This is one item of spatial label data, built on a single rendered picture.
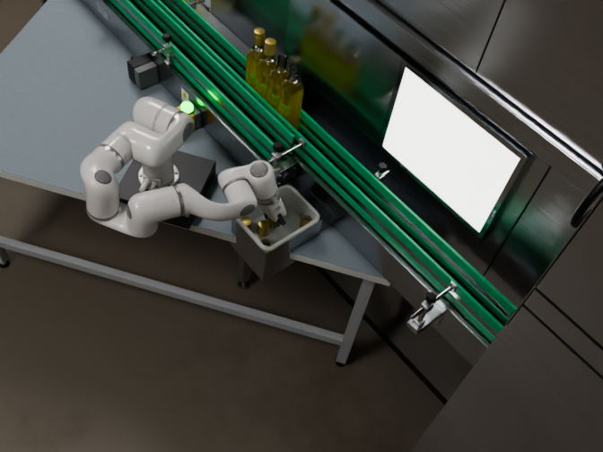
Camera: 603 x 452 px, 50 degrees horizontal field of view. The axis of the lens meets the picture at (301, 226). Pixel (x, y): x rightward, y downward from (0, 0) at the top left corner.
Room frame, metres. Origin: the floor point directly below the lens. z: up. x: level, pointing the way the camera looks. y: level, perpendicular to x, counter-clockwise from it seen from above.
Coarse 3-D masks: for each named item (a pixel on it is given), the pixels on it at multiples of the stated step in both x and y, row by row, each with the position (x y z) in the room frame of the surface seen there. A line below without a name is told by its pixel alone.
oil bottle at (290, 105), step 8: (288, 80) 1.54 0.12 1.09; (280, 88) 1.54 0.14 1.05; (288, 88) 1.52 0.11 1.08; (296, 88) 1.52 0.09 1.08; (280, 96) 1.54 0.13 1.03; (288, 96) 1.51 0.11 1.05; (296, 96) 1.52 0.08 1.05; (280, 104) 1.53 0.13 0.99; (288, 104) 1.51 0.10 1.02; (296, 104) 1.52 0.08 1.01; (280, 112) 1.53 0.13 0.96; (288, 112) 1.51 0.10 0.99; (296, 112) 1.53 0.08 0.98; (288, 120) 1.51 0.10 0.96; (296, 120) 1.53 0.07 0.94; (296, 128) 1.54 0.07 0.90
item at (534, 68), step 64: (256, 0) 1.91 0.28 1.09; (384, 0) 1.55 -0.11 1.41; (448, 0) 1.42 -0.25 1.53; (512, 0) 1.31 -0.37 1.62; (576, 0) 1.22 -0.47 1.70; (448, 64) 1.36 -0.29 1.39; (512, 64) 1.27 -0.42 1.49; (576, 64) 1.18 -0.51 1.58; (512, 128) 1.20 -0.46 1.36; (576, 128) 1.13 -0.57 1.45; (512, 192) 1.17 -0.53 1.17; (576, 192) 1.08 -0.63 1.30; (512, 256) 1.11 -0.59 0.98
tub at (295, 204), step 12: (288, 192) 1.33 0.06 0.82; (288, 204) 1.32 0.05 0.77; (300, 204) 1.29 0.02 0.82; (252, 216) 1.23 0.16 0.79; (264, 216) 1.25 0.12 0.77; (288, 216) 1.27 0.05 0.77; (300, 216) 1.28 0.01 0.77; (312, 216) 1.25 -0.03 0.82; (252, 228) 1.20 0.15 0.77; (276, 228) 1.22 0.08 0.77; (288, 228) 1.23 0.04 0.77; (300, 228) 1.18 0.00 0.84; (276, 240) 1.17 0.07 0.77
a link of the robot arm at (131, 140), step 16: (128, 128) 1.20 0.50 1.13; (144, 128) 1.21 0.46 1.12; (176, 128) 1.23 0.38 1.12; (192, 128) 1.29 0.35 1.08; (112, 144) 1.13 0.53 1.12; (128, 144) 1.16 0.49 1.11; (144, 144) 1.16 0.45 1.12; (160, 144) 1.17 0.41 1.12; (176, 144) 1.21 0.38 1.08; (128, 160) 1.13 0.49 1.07; (144, 160) 1.13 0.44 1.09; (160, 160) 1.15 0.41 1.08
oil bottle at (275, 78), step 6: (270, 72) 1.58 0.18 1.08; (276, 72) 1.57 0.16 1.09; (288, 72) 1.58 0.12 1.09; (270, 78) 1.57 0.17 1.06; (276, 78) 1.56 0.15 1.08; (282, 78) 1.55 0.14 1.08; (270, 84) 1.57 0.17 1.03; (276, 84) 1.55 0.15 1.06; (270, 90) 1.57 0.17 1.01; (276, 90) 1.55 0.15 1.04; (270, 96) 1.57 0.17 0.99; (276, 96) 1.55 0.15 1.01; (270, 102) 1.57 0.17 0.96; (276, 102) 1.55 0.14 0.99; (276, 108) 1.55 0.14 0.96
